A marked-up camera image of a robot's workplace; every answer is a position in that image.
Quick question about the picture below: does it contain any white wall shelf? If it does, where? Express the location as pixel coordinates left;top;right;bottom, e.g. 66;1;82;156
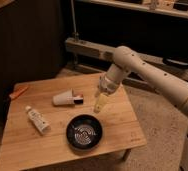
76;0;188;19

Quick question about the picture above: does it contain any wooden low table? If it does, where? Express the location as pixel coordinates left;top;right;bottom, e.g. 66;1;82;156
0;74;146;171

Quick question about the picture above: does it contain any black case handle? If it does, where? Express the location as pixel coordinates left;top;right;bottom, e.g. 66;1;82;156
162;58;188;70

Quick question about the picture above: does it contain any long grey case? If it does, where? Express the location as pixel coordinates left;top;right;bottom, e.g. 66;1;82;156
65;37;188;81

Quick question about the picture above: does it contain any white paper cup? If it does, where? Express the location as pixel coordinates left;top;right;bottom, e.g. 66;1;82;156
52;89;74;106

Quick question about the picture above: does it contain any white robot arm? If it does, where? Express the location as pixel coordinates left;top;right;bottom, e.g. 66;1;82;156
94;46;188;171

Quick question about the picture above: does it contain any white squeeze tube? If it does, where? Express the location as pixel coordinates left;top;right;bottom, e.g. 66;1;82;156
25;106;50;135

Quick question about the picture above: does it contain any black ceramic bowl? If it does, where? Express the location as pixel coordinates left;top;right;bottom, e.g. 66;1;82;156
66;114;103;150

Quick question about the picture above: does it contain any cream wedge end effector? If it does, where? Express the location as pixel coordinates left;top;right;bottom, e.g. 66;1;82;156
94;91;108;113

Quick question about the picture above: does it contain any orange marker pen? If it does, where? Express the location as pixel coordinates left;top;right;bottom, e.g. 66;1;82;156
9;86;29;100

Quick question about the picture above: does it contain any metal vertical pole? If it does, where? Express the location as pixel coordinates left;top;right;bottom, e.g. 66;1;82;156
70;0;79;41

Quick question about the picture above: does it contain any small red black box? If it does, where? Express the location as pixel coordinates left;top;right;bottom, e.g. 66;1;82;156
73;94;84;104

